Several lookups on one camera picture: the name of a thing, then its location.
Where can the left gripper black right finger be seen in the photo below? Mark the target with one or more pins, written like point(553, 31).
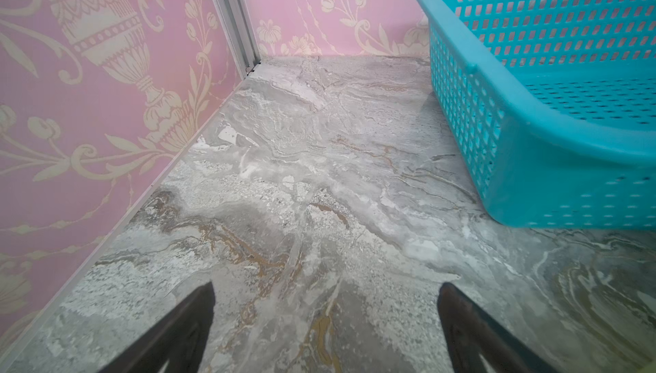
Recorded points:
point(476, 341)

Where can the left corner aluminium post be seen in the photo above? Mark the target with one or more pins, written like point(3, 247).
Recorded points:
point(234, 18)

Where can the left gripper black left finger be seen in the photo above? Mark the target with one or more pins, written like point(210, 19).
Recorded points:
point(177, 342)

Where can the teal plastic basket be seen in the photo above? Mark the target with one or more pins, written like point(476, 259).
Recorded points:
point(552, 105)

